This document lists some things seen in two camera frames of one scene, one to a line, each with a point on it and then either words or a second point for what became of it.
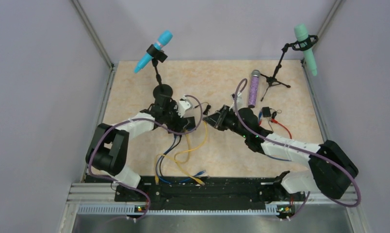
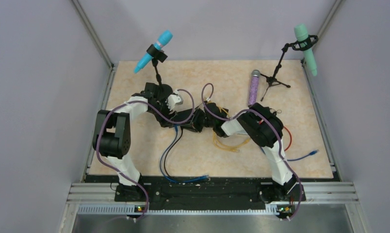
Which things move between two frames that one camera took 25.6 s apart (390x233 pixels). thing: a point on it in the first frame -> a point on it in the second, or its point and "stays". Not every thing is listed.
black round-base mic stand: [159, 55] stays
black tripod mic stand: [302, 45] stays
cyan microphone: [164, 38] stays
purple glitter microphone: [253, 91] stays
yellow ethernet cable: [189, 146] -> [220, 109]
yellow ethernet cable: [177, 162] -> [231, 148]
